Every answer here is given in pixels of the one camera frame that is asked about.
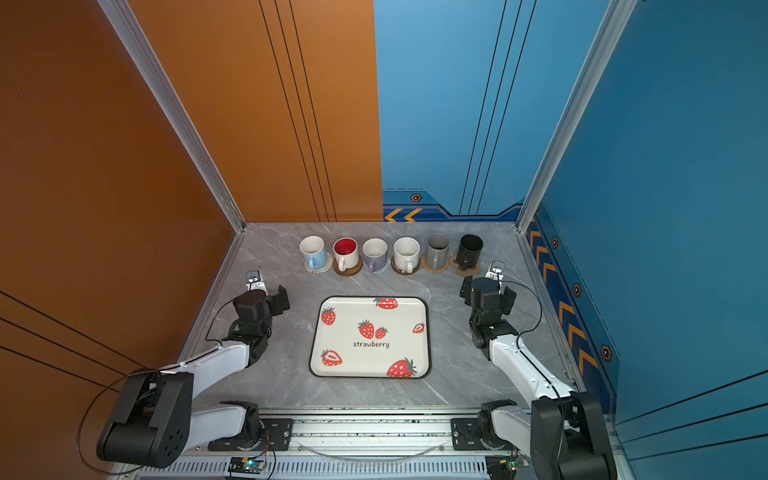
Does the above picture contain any aluminium front rail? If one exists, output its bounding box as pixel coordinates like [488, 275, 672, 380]
[119, 410, 625, 457]

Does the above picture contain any dark brown worn coaster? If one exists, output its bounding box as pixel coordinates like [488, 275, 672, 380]
[390, 257, 420, 276]

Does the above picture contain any red interior white mug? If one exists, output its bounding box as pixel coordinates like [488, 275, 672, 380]
[333, 237, 360, 273]

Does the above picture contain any right aluminium corner post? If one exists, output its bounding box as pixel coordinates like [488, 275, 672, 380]
[515, 0, 638, 234]

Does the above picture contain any aluminium corner post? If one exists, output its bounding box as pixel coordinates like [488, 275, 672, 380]
[98, 0, 246, 234]
[515, 0, 638, 234]

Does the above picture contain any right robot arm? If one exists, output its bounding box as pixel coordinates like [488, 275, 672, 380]
[460, 277, 618, 479]

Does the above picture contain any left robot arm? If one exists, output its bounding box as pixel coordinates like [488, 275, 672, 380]
[96, 285, 290, 468]

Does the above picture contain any black mug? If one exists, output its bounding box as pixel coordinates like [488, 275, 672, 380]
[456, 234, 484, 270]

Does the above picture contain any tan rattan coaster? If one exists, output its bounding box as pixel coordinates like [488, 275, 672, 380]
[419, 256, 450, 274]

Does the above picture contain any paw shaped wooden coaster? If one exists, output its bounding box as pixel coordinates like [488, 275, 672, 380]
[451, 261, 482, 277]

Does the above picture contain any white strawberry serving tray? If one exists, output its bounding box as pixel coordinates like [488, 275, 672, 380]
[309, 296, 432, 380]

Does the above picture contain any left aluminium corner post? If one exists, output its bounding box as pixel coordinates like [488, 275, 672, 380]
[98, 0, 246, 234]

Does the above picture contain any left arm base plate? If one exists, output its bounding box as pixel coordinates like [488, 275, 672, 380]
[207, 419, 294, 453]

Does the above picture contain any green circuit board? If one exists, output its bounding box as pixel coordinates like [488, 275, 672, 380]
[227, 456, 268, 478]
[485, 456, 530, 480]

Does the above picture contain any right green circuit board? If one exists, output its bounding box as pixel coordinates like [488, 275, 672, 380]
[485, 456, 530, 480]

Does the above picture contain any white purple handled mug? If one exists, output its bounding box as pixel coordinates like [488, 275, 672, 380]
[362, 238, 390, 273]

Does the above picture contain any blue grey woven coaster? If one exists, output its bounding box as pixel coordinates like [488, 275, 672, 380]
[363, 257, 391, 274]

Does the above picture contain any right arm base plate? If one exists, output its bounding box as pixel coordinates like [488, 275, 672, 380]
[450, 417, 498, 451]

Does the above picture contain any left green circuit board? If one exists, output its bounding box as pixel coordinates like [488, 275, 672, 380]
[227, 456, 268, 478]

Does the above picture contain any grey mug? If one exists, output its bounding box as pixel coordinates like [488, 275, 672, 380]
[424, 233, 450, 269]

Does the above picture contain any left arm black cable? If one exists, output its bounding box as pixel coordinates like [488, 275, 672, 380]
[76, 296, 241, 476]

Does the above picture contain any light blue mug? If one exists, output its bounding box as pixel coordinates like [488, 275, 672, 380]
[299, 235, 327, 271]

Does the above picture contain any light brown wooden coaster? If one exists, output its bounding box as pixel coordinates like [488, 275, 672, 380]
[332, 259, 364, 277]

